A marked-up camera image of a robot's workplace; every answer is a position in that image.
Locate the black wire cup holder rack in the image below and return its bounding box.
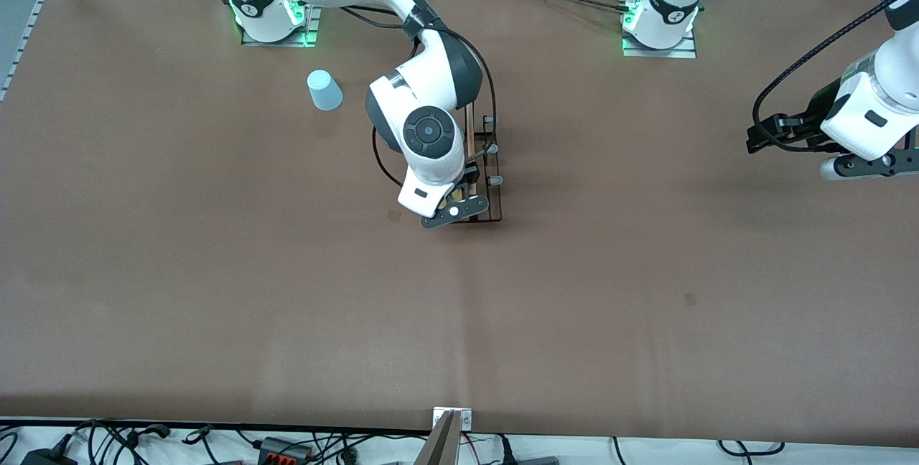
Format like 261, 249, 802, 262
459, 103, 503, 225

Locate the light blue plastic cup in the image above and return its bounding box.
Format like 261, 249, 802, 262
307, 70, 344, 112

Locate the brown table cover sheet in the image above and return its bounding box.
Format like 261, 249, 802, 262
0, 0, 919, 448

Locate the black orange connector box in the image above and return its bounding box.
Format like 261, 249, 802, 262
257, 436, 314, 463

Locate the black power adapter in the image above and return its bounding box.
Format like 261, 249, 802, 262
20, 446, 78, 465

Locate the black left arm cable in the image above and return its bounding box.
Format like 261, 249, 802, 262
752, 0, 919, 154

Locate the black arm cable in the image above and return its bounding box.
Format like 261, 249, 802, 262
752, 0, 919, 154
337, 6, 498, 189

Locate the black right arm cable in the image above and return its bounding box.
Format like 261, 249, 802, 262
337, 6, 498, 189

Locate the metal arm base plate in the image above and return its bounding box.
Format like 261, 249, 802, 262
241, 0, 322, 48
621, 0, 699, 60

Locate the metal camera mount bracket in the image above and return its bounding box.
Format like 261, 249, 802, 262
432, 408, 473, 430

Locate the grey camera pole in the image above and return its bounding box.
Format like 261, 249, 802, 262
414, 410, 462, 465

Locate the black cable loop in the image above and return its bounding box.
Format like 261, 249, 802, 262
718, 439, 785, 456

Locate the perforated metal rail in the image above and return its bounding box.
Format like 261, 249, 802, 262
0, 0, 57, 103

